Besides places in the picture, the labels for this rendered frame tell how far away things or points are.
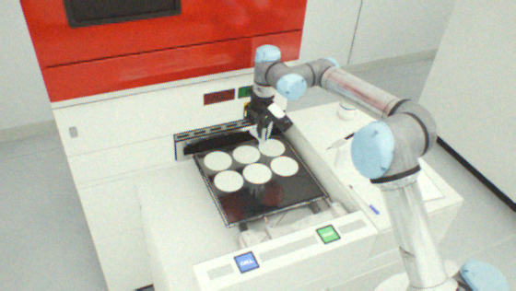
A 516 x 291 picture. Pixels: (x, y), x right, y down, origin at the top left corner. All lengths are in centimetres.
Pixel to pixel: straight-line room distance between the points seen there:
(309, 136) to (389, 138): 68
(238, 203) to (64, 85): 63
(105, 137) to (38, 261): 119
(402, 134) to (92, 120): 94
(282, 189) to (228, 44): 51
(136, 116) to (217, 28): 40
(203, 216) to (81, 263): 111
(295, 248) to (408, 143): 46
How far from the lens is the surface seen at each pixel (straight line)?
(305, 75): 126
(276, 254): 122
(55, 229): 264
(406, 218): 100
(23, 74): 305
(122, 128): 148
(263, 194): 144
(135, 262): 203
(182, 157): 161
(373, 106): 114
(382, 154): 93
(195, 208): 150
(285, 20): 141
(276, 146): 162
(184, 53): 132
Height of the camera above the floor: 195
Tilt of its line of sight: 41 degrees down
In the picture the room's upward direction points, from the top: 5 degrees clockwise
